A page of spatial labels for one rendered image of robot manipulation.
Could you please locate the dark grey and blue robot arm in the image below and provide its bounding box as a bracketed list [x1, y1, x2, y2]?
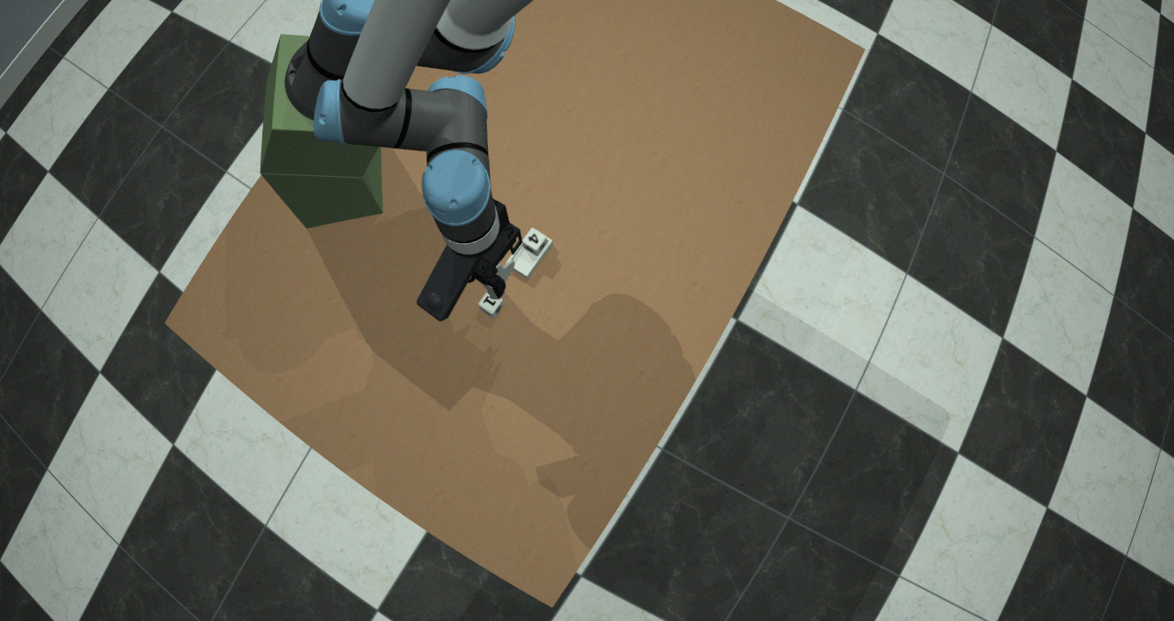
[284, 0, 533, 320]

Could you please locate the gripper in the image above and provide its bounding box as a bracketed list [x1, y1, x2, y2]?
[452, 200, 522, 299]

